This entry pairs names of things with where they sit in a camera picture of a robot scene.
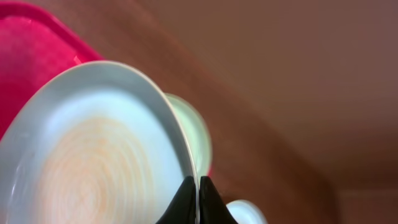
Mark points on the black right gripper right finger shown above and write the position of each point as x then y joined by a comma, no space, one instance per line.
212,208

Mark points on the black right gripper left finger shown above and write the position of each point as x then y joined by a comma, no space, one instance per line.
182,208

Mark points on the pale blue plate front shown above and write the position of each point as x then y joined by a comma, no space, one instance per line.
245,212

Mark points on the pale blue plate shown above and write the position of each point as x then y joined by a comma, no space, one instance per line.
197,133
245,212
98,143

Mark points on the pale blue plate back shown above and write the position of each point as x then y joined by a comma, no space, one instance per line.
197,133

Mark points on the red serving tray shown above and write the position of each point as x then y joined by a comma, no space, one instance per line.
35,47

